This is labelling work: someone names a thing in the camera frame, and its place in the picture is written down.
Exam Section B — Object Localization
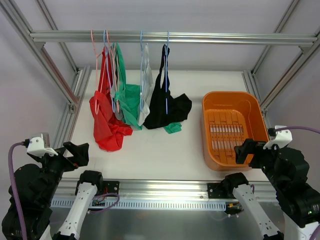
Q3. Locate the green tank top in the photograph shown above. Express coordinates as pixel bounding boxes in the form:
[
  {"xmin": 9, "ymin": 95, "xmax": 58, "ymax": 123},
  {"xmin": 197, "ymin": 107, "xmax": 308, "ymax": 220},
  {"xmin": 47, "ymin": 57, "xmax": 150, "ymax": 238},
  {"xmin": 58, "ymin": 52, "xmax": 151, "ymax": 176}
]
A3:
[{"xmin": 115, "ymin": 52, "xmax": 181, "ymax": 130}]

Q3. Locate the black tank top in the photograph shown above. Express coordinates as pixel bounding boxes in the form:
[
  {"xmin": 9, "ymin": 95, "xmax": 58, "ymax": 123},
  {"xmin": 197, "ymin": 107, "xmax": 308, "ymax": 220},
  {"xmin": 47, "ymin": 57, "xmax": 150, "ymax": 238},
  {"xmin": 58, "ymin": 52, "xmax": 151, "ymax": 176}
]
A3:
[{"xmin": 143, "ymin": 45, "xmax": 192, "ymax": 130}]

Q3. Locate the white tank top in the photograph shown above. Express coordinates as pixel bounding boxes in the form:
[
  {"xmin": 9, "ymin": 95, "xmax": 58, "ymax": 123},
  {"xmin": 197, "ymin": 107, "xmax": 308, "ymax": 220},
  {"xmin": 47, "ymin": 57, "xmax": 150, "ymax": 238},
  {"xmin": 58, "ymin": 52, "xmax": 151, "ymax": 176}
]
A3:
[{"xmin": 137, "ymin": 43, "xmax": 154, "ymax": 127}]

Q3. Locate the pink hanger with green top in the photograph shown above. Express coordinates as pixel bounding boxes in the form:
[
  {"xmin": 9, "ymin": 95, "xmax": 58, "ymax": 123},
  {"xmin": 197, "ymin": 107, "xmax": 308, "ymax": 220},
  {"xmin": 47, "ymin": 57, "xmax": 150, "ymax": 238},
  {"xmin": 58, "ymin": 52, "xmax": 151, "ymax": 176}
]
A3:
[{"xmin": 105, "ymin": 30, "xmax": 120, "ymax": 113}]

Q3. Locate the blue hanger with white top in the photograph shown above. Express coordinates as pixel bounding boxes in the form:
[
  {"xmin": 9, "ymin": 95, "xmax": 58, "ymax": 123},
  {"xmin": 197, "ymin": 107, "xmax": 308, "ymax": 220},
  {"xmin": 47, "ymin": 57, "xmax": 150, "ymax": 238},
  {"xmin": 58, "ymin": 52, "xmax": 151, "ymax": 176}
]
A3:
[{"xmin": 139, "ymin": 31, "xmax": 148, "ymax": 112}]

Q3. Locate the blue hanger with black top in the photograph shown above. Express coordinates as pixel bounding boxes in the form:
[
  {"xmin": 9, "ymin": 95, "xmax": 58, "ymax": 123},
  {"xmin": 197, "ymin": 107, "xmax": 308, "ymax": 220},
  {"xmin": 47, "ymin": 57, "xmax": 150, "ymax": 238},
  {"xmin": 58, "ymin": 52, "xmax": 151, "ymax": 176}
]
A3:
[{"xmin": 164, "ymin": 30, "xmax": 170, "ymax": 115}]

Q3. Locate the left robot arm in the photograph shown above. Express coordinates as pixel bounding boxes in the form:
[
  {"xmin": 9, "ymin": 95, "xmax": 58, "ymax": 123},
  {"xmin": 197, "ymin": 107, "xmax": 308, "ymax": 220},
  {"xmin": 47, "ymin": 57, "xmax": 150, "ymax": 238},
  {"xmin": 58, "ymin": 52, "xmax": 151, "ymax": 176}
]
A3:
[{"xmin": 1, "ymin": 142, "xmax": 104, "ymax": 240}]

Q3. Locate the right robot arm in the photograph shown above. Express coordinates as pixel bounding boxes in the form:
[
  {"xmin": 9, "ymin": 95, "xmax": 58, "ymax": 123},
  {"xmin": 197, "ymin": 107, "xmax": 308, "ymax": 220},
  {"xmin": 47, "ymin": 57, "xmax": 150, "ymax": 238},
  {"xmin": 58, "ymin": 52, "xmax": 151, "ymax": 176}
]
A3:
[{"xmin": 221, "ymin": 138, "xmax": 320, "ymax": 240}]

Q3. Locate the red tank top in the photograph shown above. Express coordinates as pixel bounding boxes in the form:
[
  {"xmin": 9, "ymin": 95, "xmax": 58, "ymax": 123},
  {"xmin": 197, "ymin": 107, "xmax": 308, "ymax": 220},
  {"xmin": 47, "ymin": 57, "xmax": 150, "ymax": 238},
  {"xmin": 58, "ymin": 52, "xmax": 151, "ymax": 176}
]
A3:
[{"xmin": 89, "ymin": 50, "xmax": 133, "ymax": 152}]

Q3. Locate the grey tank top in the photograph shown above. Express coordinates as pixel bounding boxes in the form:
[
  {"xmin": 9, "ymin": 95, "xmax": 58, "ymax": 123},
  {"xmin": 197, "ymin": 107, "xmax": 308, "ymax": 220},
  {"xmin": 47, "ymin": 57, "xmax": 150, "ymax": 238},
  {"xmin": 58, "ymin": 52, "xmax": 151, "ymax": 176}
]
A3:
[{"xmin": 109, "ymin": 43, "xmax": 124, "ymax": 121}]

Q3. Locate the blue hanger with grey top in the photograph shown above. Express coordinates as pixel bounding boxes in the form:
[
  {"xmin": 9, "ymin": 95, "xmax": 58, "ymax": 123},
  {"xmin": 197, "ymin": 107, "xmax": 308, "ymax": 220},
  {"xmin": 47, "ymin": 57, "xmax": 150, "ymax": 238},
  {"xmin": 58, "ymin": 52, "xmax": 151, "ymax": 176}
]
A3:
[{"xmin": 103, "ymin": 30, "xmax": 115, "ymax": 113}]

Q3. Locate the pink hanger far left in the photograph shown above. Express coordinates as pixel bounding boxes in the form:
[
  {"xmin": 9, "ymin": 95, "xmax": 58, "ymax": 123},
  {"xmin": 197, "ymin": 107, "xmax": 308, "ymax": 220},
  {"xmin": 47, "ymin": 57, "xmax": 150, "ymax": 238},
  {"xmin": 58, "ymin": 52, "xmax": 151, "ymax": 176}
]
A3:
[{"xmin": 90, "ymin": 30, "xmax": 100, "ymax": 115}]

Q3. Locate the orange plastic basket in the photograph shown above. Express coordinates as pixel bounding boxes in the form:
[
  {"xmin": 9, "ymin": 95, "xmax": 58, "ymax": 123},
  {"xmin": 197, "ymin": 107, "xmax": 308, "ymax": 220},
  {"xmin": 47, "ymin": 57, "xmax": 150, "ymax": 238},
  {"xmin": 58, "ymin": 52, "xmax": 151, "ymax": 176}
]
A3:
[{"xmin": 200, "ymin": 91, "xmax": 269, "ymax": 172}]

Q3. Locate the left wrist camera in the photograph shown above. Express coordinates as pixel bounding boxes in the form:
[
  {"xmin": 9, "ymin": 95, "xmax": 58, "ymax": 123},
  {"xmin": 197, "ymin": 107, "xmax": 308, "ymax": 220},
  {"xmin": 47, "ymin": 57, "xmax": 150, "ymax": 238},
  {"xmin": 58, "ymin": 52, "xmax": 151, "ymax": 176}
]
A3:
[{"xmin": 26, "ymin": 132, "xmax": 58, "ymax": 158}]

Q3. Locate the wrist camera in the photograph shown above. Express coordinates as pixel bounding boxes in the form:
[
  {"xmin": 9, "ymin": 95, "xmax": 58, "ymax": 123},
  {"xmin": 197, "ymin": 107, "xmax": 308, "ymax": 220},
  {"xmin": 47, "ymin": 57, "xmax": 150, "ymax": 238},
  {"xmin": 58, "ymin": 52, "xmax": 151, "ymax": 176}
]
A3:
[
  {"xmin": 26, "ymin": 132, "xmax": 58, "ymax": 158},
  {"xmin": 263, "ymin": 125, "xmax": 293, "ymax": 150}
]

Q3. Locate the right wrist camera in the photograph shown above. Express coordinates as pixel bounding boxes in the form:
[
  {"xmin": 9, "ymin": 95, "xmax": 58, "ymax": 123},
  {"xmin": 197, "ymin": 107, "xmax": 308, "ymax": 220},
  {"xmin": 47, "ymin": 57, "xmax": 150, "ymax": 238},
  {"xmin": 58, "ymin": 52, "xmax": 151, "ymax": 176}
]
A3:
[{"xmin": 263, "ymin": 125, "xmax": 293, "ymax": 150}]

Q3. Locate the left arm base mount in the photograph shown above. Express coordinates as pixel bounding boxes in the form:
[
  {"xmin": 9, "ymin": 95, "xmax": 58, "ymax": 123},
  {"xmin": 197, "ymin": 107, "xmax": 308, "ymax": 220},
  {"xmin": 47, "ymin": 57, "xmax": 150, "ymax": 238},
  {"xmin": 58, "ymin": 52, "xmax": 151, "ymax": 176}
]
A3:
[{"xmin": 96, "ymin": 180, "xmax": 120, "ymax": 196}]

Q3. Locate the slotted cable duct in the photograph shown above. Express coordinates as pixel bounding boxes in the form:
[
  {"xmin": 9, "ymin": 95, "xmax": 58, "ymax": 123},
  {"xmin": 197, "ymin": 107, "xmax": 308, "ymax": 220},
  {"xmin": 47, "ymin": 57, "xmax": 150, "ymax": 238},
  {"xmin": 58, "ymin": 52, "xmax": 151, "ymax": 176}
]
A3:
[{"xmin": 51, "ymin": 197, "xmax": 227, "ymax": 212}]

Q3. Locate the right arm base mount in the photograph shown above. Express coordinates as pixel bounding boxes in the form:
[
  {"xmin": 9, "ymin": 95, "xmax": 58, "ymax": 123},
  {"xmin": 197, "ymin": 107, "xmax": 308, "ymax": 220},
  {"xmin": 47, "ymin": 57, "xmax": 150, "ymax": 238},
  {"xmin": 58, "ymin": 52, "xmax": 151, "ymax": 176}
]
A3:
[{"xmin": 207, "ymin": 182, "xmax": 228, "ymax": 199}]

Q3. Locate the aluminium hanging rail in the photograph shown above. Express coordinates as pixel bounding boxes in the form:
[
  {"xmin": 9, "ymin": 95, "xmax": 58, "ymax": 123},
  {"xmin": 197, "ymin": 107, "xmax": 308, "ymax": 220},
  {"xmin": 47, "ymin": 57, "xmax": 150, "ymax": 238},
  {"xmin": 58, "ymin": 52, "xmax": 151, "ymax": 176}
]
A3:
[{"xmin": 29, "ymin": 30, "xmax": 319, "ymax": 47}]

